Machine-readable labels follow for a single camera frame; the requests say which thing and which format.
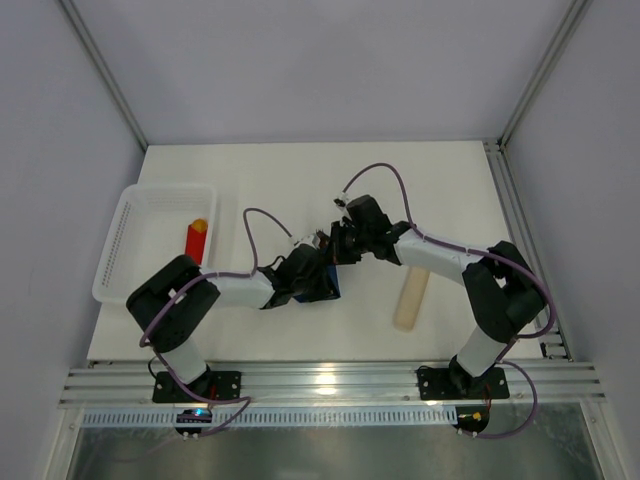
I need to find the blue paper napkin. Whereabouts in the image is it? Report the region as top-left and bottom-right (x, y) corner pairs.
(294, 265), (341, 303)

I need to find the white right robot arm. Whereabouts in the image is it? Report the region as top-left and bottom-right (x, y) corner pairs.
(327, 195), (550, 400)

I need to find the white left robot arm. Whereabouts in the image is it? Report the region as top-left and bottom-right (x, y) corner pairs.
(126, 244), (341, 403)

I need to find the beige cutlery tray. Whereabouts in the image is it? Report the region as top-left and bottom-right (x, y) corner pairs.
(393, 267), (431, 332)

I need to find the red bottle orange cap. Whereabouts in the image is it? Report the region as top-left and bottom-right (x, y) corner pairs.
(184, 218), (208, 265)

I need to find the white plastic basket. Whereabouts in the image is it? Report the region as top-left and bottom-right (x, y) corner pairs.
(92, 183), (217, 305)

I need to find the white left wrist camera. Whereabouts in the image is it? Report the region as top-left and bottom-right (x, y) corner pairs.
(294, 232), (322, 249)

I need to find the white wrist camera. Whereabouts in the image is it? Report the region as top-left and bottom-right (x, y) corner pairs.
(333, 192), (351, 218)
(294, 232), (322, 249)

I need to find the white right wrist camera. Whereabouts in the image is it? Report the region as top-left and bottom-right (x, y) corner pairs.
(333, 192), (351, 218)

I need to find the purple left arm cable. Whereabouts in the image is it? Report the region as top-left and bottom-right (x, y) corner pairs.
(137, 207), (299, 439)

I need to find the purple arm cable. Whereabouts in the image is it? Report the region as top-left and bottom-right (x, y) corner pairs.
(137, 207), (299, 439)
(340, 162), (556, 439)

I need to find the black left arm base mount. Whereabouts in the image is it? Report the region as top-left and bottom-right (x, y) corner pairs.
(152, 370), (242, 404)

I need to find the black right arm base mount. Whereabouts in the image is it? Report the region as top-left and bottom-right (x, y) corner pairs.
(416, 366), (510, 401)

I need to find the white slotted cable duct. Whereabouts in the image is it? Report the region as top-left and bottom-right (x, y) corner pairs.
(81, 404), (458, 428)

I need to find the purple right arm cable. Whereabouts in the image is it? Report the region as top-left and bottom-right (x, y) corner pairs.
(340, 162), (556, 439)

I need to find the aluminium side rail right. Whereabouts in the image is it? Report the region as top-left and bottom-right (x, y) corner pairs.
(483, 140), (573, 362)

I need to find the aluminium table edge rail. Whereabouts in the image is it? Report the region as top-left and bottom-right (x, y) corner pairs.
(59, 360), (606, 408)

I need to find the aluminium frame post right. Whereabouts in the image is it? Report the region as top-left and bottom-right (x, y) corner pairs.
(497, 0), (592, 149)

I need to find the aluminium frame post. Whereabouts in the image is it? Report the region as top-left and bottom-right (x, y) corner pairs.
(497, 0), (592, 149)
(55, 0), (149, 152)

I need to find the aluminium frame post left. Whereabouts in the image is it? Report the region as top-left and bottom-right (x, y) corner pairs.
(55, 0), (149, 152)

